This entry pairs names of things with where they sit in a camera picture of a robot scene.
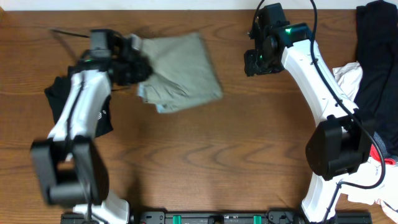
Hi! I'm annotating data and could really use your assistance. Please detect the black garment at right edge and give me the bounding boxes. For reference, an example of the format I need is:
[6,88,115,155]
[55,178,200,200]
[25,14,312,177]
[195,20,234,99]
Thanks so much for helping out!
[354,1,397,156]

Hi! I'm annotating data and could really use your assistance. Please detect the grey garment with red trim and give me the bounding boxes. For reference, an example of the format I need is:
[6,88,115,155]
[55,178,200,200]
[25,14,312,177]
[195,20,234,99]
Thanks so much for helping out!
[370,132,397,166]

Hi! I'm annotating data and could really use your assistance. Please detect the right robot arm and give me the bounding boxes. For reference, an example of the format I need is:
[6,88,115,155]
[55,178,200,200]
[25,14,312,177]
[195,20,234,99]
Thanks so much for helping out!
[244,3,373,223]

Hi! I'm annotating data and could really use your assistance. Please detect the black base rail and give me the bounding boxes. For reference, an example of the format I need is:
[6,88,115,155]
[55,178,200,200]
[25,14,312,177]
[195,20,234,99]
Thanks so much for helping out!
[60,210,373,224]

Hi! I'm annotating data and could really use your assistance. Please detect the black folded polo shirt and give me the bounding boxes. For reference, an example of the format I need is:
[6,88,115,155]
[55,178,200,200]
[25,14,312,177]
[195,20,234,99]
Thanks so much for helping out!
[44,77,113,137]

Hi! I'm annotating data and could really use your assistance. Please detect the white crumpled garment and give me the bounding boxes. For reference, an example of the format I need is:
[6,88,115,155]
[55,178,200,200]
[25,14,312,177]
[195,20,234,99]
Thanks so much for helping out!
[333,62,397,223]

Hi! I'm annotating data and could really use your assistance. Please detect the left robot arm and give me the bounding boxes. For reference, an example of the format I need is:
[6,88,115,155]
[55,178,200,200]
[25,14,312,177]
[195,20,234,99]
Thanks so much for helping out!
[30,29,152,223]

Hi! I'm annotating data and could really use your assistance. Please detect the khaki green shorts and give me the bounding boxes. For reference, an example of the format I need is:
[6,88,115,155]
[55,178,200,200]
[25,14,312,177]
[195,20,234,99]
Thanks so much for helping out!
[137,32,223,113]

